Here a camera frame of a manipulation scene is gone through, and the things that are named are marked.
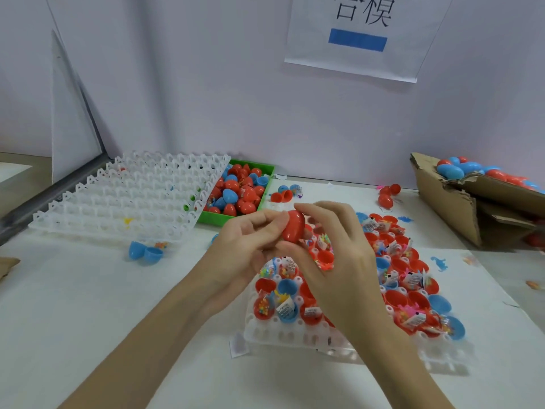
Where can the small capsule cluster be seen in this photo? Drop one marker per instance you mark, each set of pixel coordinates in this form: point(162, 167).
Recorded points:
point(285, 193)

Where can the pile of finished eggs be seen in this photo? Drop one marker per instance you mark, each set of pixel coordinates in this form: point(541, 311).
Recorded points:
point(485, 170)

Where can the clear plastic egg tray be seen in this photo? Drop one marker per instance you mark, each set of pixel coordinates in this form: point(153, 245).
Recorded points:
point(289, 341)
point(128, 196)

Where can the person's right forearm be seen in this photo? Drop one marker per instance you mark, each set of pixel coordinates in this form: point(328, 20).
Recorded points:
point(404, 370)

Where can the person's left hand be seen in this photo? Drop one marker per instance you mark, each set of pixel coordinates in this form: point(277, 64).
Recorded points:
point(230, 259)

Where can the cardboard box of capsules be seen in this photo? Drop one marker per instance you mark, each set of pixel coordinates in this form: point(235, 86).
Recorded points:
point(447, 200)

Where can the small white paper slip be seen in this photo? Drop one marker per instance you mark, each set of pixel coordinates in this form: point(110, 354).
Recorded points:
point(238, 345)

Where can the blue egg shell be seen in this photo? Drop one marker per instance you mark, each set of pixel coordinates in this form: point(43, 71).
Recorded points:
point(146, 251)

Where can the green plastic tray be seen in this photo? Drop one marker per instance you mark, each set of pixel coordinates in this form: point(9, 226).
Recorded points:
point(268, 166)

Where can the clear triangular panel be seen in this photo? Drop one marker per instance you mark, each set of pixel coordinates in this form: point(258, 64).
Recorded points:
point(75, 115)

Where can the person's left forearm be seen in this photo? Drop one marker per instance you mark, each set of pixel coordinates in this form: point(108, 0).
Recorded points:
point(128, 353)

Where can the person's right hand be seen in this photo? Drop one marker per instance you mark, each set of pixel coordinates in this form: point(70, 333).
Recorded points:
point(345, 277)

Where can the small orange toy piece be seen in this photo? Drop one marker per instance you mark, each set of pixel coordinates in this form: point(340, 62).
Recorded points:
point(534, 284)
point(161, 244)

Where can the white paper sign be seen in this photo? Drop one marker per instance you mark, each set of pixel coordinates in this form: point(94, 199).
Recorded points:
point(426, 38)

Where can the small blue toy piece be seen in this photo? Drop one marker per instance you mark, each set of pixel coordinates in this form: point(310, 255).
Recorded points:
point(439, 263)

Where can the grey metal rail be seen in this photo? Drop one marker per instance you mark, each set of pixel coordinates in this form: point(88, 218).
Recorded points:
point(51, 200)

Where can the flat brown cardboard sheet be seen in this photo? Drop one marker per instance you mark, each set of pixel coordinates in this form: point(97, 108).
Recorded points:
point(7, 266)

